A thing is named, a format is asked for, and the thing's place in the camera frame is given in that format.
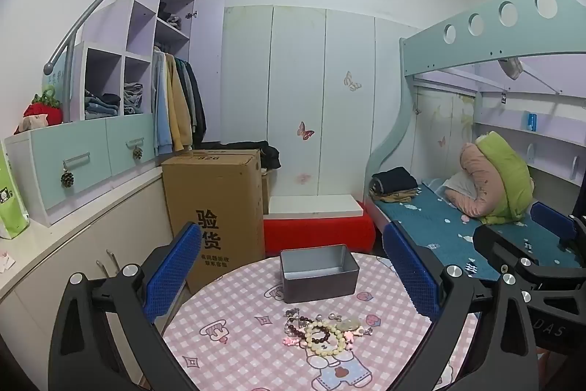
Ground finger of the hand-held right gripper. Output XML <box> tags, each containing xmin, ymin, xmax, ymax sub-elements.
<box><xmin>531</xmin><ymin>201</ymin><xmax>586</xmax><ymax>257</ymax></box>
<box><xmin>473</xmin><ymin>224</ymin><xmax>534</xmax><ymax>282</ymax></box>

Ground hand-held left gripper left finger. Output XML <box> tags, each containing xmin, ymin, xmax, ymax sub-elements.
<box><xmin>48</xmin><ymin>221</ymin><xmax>203</xmax><ymax>391</ymax></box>

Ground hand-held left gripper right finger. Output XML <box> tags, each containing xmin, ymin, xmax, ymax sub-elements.
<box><xmin>383</xmin><ymin>224</ymin><xmax>538</xmax><ymax>391</ymax></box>

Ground pink flower charm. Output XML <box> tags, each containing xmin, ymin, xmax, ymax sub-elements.
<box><xmin>341</xmin><ymin>328</ymin><xmax>375</xmax><ymax>348</ymax></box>

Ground grey metal tin box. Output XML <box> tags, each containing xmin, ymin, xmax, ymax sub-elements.
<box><xmin>279</xmin><ymin>243</ymin><xmax>360</xmax><ymax>305</ymax></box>

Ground dark red bead bracelet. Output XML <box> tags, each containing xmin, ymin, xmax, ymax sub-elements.
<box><xmin>285</xmin><ymin>318</ymin><xmax>331</xmax><ymax>340</ymax></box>

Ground blue printed bedsheet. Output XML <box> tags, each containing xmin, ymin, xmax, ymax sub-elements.
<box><xmin>373</xmin><ymin>178</ymin><xmax>586</xmax><ymax>282</ymax></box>

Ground green quilt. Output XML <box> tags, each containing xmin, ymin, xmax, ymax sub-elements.
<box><xmin>476</xmin><ymin>131</ymin><xmax>536</xmax><ymax>226</ymax></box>

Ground white pillow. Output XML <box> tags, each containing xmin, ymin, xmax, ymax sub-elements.
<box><xmin>445</xmin><ymin>171</ymin><xmax>481</xmax><ymax>198</ymax></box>

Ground pink quilt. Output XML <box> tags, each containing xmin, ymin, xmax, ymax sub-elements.
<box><xmin>446</xmin><ymin>142</ymin><xmax>502</xmax><ymax>218</ymax></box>

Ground large cardboard box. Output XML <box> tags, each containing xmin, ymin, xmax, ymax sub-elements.
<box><xmin>161</xmin><ymin>150</ymin><xmax>267</xmax><ymax>295</ymax></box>

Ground tan folded clothes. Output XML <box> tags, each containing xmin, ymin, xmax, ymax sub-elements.
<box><xmin>373</xmin><ymin>188</ymin><xmax>420</xmax><ymax>204</ymax></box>

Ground pink checkered tablecloth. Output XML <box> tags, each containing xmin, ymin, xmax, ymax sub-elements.
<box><xmin>158</xmin><ymin>252</ymin><xmax>479</xmax><ymax>391</ymax></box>

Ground dark folded clothes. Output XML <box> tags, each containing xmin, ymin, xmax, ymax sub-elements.
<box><xmin>370</xmin><ymin>166</ymin><xmax>419</xmax><ymax>194</ymax></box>

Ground red storage bench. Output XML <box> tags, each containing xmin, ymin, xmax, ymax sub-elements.
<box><xmin>263</xmin><ymin>203</ymin><xmax>377</xmax><ymax>257</ymax></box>

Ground long white cabinet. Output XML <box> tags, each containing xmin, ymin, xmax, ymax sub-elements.
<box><xmin>0</xmin><ymin>164</ymin><xmax>184</xmax><ymax>373</ymax></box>

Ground white board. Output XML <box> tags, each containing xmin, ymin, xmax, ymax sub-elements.
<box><xmin>268</xmin><ymin>195</ymin><xmax>365</xmax><ymax>218</ymax></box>

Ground narrow mint green drawer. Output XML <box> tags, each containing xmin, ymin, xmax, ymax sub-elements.
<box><xmin>106</xmin><ymin>114</ymin><xmax>156</xmax><ymax>178</ymax></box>

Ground black clothing pile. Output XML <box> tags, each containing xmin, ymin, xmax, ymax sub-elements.
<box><xmin>220</xmin><ymin>140</ymin><xmax>281</xmax><ymax>172</ymax></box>

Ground wide mint green drawer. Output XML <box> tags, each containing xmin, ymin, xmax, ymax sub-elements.
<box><xmin>26</xmin><ymin>130</ymin><xmax>113</xmax><ymax>214</ymax></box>

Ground grey clip lamp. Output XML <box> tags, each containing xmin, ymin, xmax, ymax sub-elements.
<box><xmin>498</xmin><ymin>57</ymin><xmax>565</xmax><ymax>95</ymax></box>

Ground tan hanging jacket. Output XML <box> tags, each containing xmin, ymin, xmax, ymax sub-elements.
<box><xmin>165</xmin><ymin>52</ymin><xmax>193</xmax><ymax>152</ymax></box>

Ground light blue hanging shirt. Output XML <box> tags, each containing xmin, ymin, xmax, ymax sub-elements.
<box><xmin>151</xmin><ymin>47</ymin><xmax>175</xmax><ymax>156</ymax></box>

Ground dark hanging jackets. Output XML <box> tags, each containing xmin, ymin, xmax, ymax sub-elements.
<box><xmin>176</xmin><ymin>58</ymin><xmax>207</xmax><ymax>147</ymax></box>

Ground folded light jeans stack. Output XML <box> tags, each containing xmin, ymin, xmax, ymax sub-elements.
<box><xmin>123</xmin><ymin>82</ymin><xmax>145</xmax><ymax>115</ymax></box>

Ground folded blue jeans stack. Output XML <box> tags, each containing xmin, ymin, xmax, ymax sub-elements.
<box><xmin>85</xmin><ymin>93</ymin><xmax>121</xmax><ymax>119</ymax></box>

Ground green paper bag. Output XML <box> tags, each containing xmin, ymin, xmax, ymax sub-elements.
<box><xmin>0</xmin><ymin>141</ymin><xmax>31</xmax><ymax>240</ymax></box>

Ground lilac wardrobe door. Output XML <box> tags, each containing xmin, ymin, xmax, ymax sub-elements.
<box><xmin>189</xmin><ymin>0</ymin><xmax>225</xmax><ymax>144</ymax></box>

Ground mint green bunk bed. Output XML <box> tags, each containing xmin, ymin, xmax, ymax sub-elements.
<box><xmin>366</xmin><ymin>0</ymin><xmax>586</xmax><ymax>282</ymax></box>

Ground red strawberry plush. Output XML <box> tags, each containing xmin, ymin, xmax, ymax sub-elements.
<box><xmin>14</xmin><ymin>86</ymin><xmax>63</xmax><ymax>135</ymax></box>

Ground white wardrobe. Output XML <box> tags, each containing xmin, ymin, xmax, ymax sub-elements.
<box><xmin>222</xmin><ymin>5</ymin><xmax>413</xmax><ymax>202</ymax></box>

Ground lilac cube shelf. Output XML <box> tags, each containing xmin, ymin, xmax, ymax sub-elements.
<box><xmin>68</xmin><ymin>0</ymin><xmax>197</xmax><ymax>121</ymax></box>

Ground grey folded shelf clothes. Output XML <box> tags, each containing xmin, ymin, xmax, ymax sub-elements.
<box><xmin>158</xmin><ymin>1</ymin><xmax>183</xmax><ymax>31</ymax></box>

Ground grey metal handrail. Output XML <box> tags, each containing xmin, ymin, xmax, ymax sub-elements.
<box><xmin>43</xmin><ymin>0</ymin><xmax>205</xmax><ymax>121</ymax></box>

